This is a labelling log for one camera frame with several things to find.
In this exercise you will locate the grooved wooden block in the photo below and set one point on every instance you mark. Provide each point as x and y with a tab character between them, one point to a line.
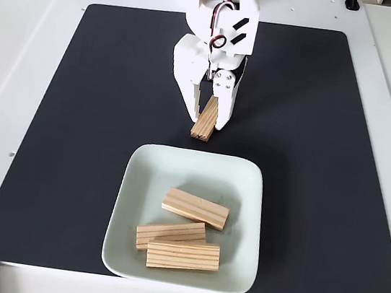
205	124
196	208
165	231

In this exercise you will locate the wooden block printed three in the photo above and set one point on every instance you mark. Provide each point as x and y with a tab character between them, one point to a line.
183	256

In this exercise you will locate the pale green square plate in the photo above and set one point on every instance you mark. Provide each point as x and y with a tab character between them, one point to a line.
148	169

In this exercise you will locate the black rubber mat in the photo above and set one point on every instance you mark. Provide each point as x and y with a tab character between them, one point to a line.
73	136

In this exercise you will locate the black table clamp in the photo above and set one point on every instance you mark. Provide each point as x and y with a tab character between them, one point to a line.
352	2

